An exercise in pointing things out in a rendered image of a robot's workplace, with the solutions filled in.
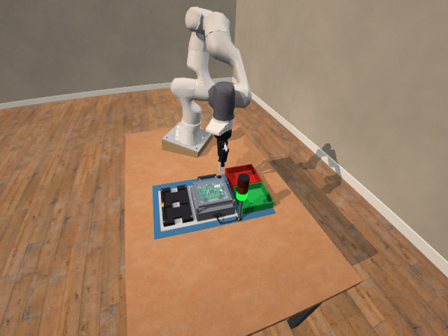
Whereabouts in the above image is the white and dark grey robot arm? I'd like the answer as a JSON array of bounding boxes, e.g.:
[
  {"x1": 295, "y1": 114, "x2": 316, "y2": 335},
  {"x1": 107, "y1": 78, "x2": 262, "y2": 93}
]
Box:
[{"x1": 171, "y1": 7, "x2": 252, "y2": 146}]

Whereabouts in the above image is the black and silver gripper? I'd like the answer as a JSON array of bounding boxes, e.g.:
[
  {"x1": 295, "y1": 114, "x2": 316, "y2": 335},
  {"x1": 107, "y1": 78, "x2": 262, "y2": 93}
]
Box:
[{"x1": 214, "y1": 130, "x2": 232, "y2": 172}]

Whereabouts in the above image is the red open-top bin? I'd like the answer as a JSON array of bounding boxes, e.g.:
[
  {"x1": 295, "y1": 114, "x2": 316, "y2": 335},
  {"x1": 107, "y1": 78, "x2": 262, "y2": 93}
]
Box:
[{"x1": 225, "y1": 164, "x2": 262, "y2": 192}]

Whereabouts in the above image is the green bin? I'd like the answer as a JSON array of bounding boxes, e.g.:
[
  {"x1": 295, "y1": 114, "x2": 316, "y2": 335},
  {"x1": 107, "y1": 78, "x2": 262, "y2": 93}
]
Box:
[{"x1": 233, "y1": 182, "x2": 274, "y2": 215}]

